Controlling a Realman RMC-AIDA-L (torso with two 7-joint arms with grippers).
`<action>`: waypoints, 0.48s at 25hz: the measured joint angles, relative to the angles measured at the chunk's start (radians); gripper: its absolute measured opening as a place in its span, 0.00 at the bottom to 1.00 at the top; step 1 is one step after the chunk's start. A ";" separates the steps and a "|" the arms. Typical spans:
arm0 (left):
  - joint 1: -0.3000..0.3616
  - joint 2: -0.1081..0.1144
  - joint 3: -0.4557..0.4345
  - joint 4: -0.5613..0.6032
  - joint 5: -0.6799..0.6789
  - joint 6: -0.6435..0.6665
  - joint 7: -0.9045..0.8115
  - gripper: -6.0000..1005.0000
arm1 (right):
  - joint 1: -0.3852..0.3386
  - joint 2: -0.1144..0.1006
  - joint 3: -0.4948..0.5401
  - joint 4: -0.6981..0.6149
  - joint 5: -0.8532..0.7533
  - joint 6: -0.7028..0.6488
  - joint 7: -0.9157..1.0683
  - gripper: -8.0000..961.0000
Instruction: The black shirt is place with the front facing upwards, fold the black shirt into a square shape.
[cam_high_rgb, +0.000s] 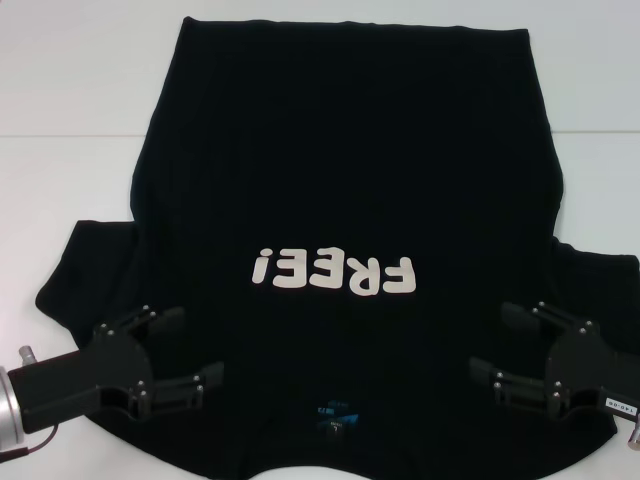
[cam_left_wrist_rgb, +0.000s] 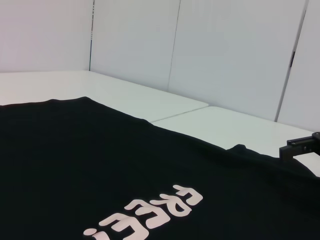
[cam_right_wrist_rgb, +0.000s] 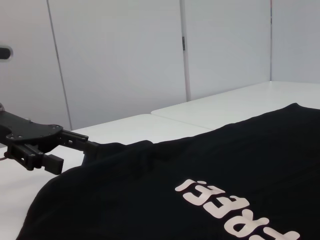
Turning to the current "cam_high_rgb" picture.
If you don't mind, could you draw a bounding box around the thin dark red cable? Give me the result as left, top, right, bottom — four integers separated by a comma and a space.
20, 422, 66, 445

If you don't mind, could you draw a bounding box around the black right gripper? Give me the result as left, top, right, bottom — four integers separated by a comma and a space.
468, 300, 640, 420

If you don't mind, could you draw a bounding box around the black shirt with FREE print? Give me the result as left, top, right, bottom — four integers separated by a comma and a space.
34, 16, 640, 480

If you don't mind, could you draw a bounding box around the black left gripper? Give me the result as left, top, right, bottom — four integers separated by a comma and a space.
9, 304, 226, 426

